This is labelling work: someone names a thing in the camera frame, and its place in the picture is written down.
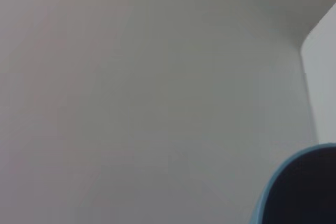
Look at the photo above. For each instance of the blue plastic bowl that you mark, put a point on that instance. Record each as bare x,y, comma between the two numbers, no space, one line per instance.
302,190

